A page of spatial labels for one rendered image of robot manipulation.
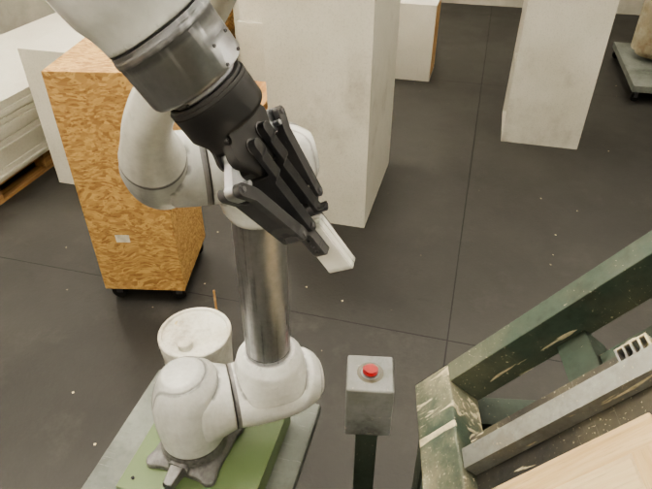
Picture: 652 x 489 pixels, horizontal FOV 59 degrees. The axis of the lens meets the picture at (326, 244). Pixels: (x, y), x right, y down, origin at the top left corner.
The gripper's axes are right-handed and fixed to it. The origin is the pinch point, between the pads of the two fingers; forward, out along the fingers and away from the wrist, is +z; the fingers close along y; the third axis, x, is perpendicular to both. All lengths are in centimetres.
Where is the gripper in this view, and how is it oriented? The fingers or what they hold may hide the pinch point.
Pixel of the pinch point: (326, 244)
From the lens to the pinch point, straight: 58.9
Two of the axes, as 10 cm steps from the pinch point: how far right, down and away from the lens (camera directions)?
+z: 5.1, 6.6, 5.5
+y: 2.3, -7.2, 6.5
